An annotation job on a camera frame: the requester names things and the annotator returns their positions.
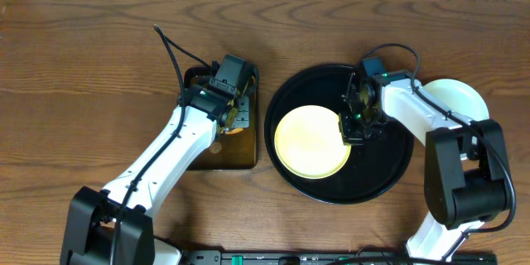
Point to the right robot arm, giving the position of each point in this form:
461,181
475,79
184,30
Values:
467,184

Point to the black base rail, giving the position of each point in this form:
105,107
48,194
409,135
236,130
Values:
216,257

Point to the black round tray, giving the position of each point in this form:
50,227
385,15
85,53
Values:
370,170

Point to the black rectangular water tray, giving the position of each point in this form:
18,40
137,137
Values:
232,152

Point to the green orange sponge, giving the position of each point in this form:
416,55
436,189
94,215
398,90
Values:
233,131

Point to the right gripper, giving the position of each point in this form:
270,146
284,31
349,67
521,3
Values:
350,136

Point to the yellow plate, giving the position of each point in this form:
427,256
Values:
309,144

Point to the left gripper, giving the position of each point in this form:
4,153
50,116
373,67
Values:
241,121

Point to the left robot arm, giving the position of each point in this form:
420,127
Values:
115,225

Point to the light green plate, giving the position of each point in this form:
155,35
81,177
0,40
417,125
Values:
459,97

